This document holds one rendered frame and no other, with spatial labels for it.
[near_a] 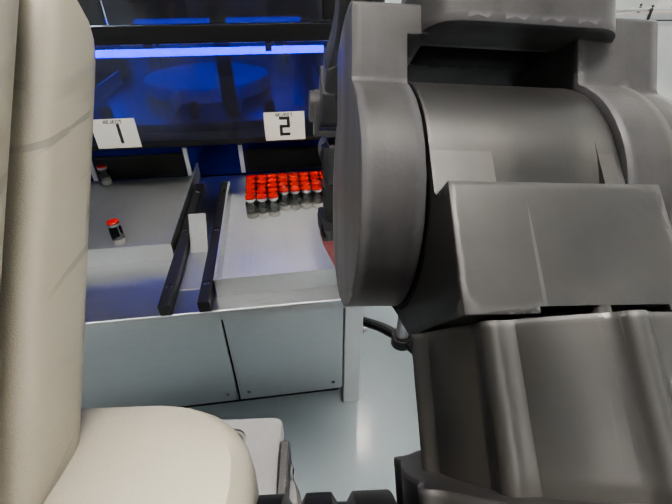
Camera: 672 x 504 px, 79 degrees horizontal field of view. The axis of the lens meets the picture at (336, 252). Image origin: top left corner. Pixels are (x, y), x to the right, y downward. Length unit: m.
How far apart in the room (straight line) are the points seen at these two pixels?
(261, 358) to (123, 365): 0.40
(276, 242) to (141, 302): 0.25
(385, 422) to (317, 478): 0.30
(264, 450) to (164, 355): 1.06
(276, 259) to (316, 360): 0.70
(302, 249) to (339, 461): 0.89
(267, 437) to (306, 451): 1.17
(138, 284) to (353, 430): 0.99
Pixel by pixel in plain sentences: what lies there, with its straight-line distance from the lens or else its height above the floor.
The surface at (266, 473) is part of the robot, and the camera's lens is 0.30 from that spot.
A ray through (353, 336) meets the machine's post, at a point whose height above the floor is 0.35.
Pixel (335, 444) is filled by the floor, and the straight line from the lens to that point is 1.49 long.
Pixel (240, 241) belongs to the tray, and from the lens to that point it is 0.77.
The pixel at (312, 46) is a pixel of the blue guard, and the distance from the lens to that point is 0.87.
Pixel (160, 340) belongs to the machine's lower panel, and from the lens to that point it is 1.30.
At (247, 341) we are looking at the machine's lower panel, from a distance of 1.28.
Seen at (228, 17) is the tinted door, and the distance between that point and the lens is 0.88.
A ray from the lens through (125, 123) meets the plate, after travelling 0.95.
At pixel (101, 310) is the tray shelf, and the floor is 0.88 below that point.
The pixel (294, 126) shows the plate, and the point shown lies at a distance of 0.90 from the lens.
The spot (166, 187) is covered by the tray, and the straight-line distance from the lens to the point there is 1.02.
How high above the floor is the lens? 1.31
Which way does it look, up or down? 36 degrees down
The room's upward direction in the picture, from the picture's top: straight up
